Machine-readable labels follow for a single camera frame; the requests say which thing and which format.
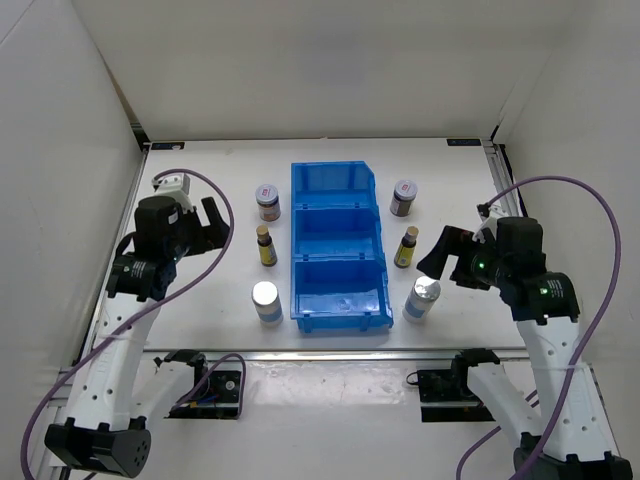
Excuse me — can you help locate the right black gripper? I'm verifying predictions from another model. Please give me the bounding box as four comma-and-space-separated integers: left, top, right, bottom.
416, 225, 510, 291

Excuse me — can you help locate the yellow label sauce bottle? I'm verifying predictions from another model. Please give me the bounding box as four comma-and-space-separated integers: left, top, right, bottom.
394, 226, 419, 268
256, 224, 277, 267

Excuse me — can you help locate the white bead shaker jar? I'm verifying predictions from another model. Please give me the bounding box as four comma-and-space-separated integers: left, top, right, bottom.
402, 276, 441, 323
251, 281, 283, 327

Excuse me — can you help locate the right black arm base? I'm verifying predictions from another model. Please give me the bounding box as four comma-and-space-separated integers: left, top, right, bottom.
405, 369, 494, 423

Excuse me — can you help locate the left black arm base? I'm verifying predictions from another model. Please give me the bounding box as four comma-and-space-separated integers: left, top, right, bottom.
168, 354, 247, 420

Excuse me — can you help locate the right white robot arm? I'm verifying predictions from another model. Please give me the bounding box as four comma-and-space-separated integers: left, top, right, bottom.
417, 217, 633, 479

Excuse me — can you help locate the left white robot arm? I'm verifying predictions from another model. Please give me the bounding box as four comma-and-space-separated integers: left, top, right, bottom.
45, 193, 233, 479

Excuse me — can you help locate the left dark spice jar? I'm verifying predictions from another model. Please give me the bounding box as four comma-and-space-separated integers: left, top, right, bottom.
255, 184, 281, 222

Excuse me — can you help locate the dark spice jar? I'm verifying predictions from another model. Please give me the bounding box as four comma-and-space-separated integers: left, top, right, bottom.
390, 180, 418, 217
255, 184, 281, 222

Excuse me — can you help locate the right dark spice jar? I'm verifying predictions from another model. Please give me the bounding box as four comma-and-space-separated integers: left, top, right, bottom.
390, 180, 418, 217

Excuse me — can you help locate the left blue corner label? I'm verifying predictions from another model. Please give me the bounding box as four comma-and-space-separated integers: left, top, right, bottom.
150, 142, 185, 151

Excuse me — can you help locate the blue corner label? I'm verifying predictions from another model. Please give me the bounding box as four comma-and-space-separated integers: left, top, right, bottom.
150, 142, 185, 151
446, 138, 482, 147

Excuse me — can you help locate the blue three-compartment plastic bin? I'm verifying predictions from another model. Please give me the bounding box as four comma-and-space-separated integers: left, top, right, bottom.
290, 161, 394, 334

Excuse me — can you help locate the right blue corner label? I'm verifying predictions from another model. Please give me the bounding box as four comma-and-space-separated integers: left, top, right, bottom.
446, 138, 482, 147

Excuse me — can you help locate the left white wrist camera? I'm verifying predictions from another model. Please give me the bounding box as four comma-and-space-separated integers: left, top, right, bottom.
152, 173, 193, 212

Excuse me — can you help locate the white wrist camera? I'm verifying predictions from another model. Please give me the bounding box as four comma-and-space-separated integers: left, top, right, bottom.
473, 203, 504, 244
152, 173, 193, 212

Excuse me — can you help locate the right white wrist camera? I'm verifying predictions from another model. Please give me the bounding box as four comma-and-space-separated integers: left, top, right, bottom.
473, 203, 504, 244

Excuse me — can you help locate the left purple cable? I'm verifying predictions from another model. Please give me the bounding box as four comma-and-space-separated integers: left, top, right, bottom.
19, 168, 246, 480

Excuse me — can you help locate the right aluminium rail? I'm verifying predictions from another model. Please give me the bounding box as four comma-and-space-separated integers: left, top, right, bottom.
481, 140, 523, 216

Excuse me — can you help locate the aluminium rail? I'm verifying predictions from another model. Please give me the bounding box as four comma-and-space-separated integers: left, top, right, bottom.
481, 140, 523, 216
144, 348, 529, 362
70, 144, 149, 366

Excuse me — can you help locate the front aluminium rail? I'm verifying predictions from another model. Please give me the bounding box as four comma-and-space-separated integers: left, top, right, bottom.
144, 348, 529, 362

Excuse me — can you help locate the left aluminium rail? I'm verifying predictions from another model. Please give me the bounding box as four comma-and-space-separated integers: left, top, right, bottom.
70, 144, 149, 366

